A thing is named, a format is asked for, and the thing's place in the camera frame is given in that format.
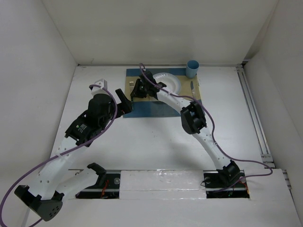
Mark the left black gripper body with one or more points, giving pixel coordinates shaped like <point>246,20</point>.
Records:
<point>107,118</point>

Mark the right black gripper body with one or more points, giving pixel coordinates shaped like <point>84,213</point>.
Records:
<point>140,90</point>

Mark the silver fork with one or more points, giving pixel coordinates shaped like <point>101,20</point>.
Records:
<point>131,86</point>

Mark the blue beige cloth placemat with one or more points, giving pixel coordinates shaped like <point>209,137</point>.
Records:
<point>150,107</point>

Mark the white blue-rimmed plate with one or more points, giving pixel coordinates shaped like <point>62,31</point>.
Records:
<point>171,81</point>

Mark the silver knife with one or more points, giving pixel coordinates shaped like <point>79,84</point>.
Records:
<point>193,89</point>

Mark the blue cup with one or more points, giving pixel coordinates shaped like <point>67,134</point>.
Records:
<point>191,69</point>

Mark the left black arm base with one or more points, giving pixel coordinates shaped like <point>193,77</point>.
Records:
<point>110,188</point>

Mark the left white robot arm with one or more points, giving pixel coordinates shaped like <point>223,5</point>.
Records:
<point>46,193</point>

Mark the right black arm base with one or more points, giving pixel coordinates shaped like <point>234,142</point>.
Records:
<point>216,189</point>

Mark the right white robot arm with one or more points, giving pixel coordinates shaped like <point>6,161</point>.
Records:
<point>193,122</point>

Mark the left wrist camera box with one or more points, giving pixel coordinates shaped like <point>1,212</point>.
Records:
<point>99,86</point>

